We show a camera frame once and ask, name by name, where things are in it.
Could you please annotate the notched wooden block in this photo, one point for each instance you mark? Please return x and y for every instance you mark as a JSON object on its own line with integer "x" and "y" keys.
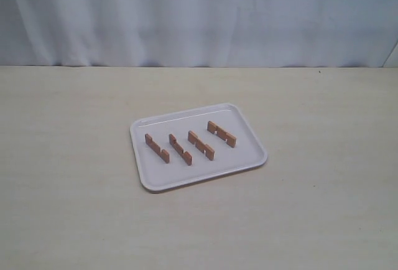
{"x": 185, "y": 155}
{"x": 222, "y": 134}
{"x": 205, "y": 149}
{"x": 162, "y": 153}

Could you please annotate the white curtain backdrop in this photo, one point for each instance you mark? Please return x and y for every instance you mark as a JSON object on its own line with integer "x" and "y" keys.
{"x": 200, "y": 33}

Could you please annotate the white plastic tray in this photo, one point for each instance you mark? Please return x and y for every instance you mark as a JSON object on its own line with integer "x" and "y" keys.
{"x": 187, "y": 147}

